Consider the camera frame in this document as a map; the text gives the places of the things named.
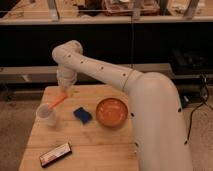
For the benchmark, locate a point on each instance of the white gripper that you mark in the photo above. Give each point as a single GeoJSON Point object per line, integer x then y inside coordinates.
{"type": "Point", "coordinates": [66, 78]}

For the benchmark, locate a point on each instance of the orange pepper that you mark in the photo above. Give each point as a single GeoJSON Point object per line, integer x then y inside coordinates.
{"type": "Point", "coordinates": [58, 100]}

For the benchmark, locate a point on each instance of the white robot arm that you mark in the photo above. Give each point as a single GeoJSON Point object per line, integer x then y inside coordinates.
{"type": "Point", "coordinates": [158, 124]}

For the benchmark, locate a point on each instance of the white ceramic cup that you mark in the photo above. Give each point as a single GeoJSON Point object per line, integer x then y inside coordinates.
{"type": "Point", "coordinates": [46, 115]}

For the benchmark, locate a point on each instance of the blue sponge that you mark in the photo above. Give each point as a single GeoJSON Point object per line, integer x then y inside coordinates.
{"type": "Point", "coordinates": [83, 115]}

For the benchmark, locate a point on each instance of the orange bowl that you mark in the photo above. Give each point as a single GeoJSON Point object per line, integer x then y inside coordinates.
{"type": "Point", "coordinates": [111, 112]}

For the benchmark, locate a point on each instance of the wooden table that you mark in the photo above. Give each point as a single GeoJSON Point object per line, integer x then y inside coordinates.
{"type": "Point", "coordinates": [94, 147]}

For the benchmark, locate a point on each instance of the black rectangular box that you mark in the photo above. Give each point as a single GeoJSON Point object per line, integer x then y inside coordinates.
{"type": "Point", "coordinates": [55, 154]}

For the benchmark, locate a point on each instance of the black power adapter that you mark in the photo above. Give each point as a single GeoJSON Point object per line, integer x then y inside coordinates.
{"type": "Point", "coordinates": [184, 101]}

